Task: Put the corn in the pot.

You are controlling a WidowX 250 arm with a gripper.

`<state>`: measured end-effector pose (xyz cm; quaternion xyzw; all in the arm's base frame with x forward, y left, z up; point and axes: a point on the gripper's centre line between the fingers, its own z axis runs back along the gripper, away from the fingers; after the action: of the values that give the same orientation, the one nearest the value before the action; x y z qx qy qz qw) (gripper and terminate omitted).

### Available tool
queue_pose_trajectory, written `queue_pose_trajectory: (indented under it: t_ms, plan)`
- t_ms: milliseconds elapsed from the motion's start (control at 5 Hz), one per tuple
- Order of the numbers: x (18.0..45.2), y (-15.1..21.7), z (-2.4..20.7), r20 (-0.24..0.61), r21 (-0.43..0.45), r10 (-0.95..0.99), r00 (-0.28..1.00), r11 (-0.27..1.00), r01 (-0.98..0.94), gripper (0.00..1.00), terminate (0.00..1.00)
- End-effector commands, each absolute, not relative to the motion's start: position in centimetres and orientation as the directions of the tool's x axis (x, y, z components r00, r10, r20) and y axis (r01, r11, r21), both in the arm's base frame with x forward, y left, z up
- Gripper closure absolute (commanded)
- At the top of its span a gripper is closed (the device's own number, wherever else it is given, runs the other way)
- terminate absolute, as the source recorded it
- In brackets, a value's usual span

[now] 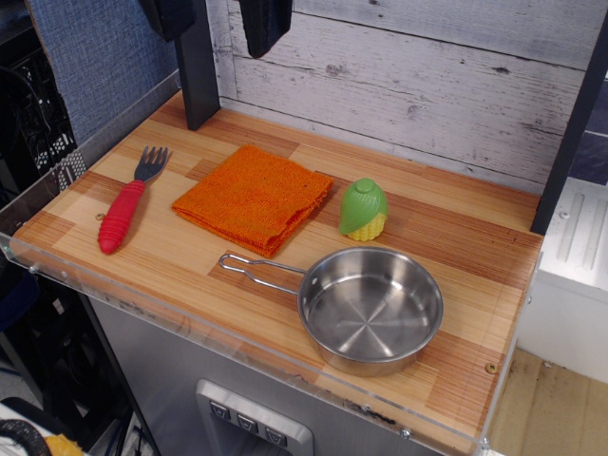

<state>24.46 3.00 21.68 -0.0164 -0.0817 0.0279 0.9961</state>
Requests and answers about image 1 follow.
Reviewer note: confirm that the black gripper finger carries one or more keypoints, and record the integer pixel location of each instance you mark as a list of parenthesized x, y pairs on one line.
[(169, 18), (264, 23)]

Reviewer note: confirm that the green and yellow toy corn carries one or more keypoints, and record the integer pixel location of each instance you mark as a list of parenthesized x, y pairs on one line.
[(364, 211)]

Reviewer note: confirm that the stainless steel pot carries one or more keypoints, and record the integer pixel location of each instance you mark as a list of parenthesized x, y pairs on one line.
[(369, 311)]

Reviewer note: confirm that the orange folded cloth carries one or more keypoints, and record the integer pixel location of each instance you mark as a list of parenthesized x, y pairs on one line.
[(255, 199)]

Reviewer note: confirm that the silver button panel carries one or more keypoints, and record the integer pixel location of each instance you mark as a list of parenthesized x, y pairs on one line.
[(236, 425)]

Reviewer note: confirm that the white toy sink unit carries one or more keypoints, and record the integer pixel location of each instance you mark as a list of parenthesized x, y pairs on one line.
[(565, 318)]

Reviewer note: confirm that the dark grey left post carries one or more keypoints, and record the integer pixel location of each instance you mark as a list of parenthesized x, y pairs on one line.
[(197, 70)]

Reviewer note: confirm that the dark grey post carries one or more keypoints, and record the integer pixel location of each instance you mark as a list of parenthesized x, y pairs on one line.
[(581, 113), (197, 70)]

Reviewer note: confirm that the red handled toy fork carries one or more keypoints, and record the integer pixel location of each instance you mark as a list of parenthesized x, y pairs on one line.
[(117, 220)]

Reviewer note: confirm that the dark grey right post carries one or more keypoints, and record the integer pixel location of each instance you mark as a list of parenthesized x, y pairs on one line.
[(581, 113)]

